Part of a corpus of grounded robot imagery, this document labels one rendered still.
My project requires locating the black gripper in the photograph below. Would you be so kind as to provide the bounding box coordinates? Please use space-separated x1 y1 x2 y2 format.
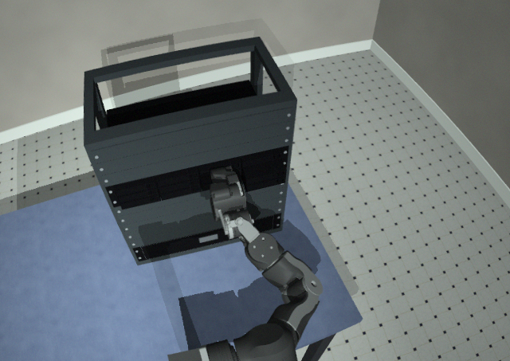
210 166 247 235

